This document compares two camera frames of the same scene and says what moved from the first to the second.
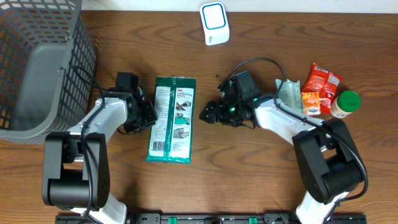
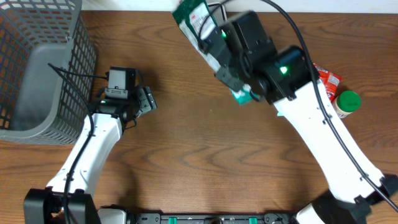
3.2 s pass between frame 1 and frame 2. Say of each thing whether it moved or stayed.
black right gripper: moved
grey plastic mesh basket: stayed
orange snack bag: stayed
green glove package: moved
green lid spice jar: stayed
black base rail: stayed
